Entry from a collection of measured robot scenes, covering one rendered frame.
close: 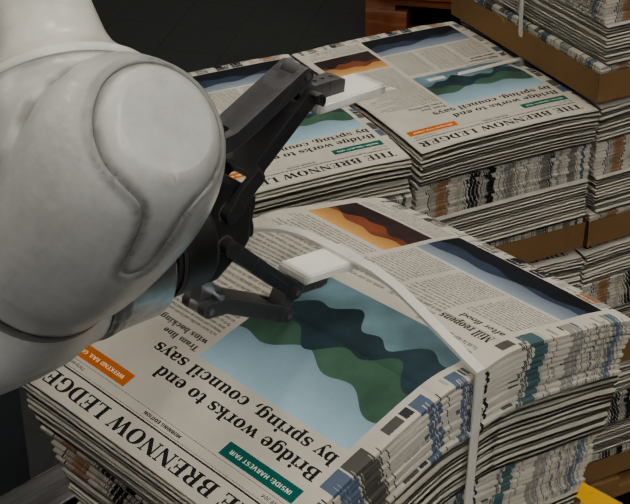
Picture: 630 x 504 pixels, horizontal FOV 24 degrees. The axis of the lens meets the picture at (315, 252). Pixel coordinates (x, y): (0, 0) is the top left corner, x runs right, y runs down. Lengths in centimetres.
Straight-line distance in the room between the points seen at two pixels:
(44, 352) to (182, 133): 19
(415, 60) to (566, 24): 24
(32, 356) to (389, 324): 36
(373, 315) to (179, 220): 42
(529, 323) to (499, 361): 7
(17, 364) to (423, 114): 122
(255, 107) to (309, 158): 88
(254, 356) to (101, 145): 42
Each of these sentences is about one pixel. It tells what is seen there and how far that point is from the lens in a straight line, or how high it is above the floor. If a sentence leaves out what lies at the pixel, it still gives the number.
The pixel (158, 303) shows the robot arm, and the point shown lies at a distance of 94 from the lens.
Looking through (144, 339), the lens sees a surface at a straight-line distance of 113.
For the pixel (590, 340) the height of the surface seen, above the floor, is 102.
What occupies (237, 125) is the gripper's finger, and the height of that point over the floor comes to 125.
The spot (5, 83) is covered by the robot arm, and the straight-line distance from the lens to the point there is 77.
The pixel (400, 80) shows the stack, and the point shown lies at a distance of 209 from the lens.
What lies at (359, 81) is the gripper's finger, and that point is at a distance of 106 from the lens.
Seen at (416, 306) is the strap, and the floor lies 109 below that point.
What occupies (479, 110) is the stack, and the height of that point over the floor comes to 83.
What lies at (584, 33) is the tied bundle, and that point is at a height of 92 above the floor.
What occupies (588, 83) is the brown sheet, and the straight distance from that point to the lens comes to 204.
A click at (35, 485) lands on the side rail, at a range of 139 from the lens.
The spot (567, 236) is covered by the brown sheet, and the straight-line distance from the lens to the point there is 211.
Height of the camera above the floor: 167
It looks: 31 degrees down
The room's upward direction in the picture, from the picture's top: straight up
